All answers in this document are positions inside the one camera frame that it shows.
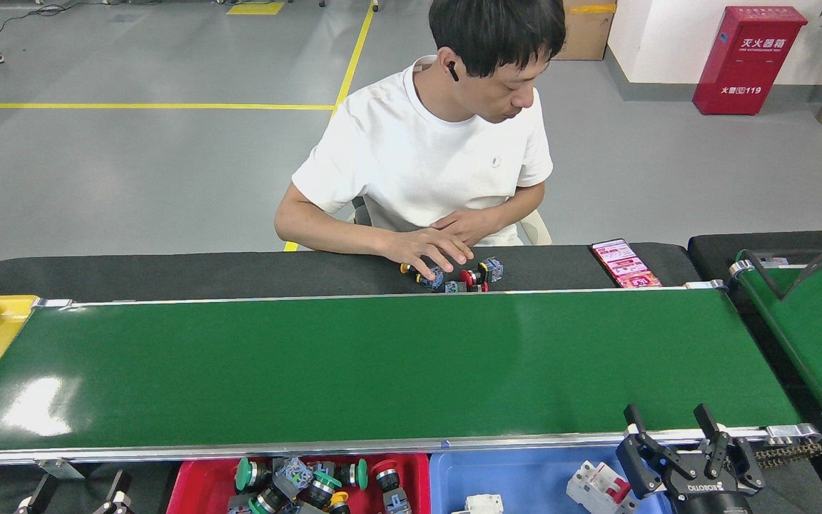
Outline grey office chair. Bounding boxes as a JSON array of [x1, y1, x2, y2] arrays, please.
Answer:
[[350, 196, 553, 247]]

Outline smartphone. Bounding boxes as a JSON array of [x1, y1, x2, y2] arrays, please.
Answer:
[[592, 238, 663, 289]]

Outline red fire extinguisher cabinet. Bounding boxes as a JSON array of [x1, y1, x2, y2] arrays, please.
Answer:
[[692, 6, 808, 116]]

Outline person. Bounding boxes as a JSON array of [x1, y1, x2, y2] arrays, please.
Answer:
[[274, 0, 567, 281]]

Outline black cable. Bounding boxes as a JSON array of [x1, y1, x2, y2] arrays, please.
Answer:
[[743, 236, 822, 301]]

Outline white circuit breaker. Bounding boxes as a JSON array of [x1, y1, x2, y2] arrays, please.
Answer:
[[452, 494, 504, 514], [566, 460, 634, 514]]

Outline black drive chain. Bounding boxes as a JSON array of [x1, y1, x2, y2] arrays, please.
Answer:
[[753, 441, 822, 465]]

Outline person's left hand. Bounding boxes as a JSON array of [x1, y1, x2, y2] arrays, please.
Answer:
[[429, 209, 502, 248]]

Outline red plastic tray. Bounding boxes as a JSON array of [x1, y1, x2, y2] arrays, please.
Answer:
[[166, 453, 432, 514]]

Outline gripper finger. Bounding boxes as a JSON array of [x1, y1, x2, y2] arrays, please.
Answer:
[[93, 469, 133, 514], [15, 473, 54, 514]]

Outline short green conveyor belt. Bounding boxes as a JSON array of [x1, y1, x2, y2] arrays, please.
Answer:
[[729, 248, 822, 429]]

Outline long green conveyor belt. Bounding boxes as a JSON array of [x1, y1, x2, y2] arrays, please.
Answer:
[[0, 284, 822, 472]]

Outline cardboard box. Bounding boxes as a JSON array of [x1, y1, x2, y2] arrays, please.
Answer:
[[554, 0, 617, 61]]

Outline person's right hand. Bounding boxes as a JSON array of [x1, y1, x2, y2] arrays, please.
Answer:
[[382, 227, 475, 281]]

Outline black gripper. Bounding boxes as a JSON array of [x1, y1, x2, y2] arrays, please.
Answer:
[[616, 404, 766, 514]]

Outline blue plastic tray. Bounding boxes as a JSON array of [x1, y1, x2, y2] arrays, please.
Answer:
[[429, 448, 676, 514]]

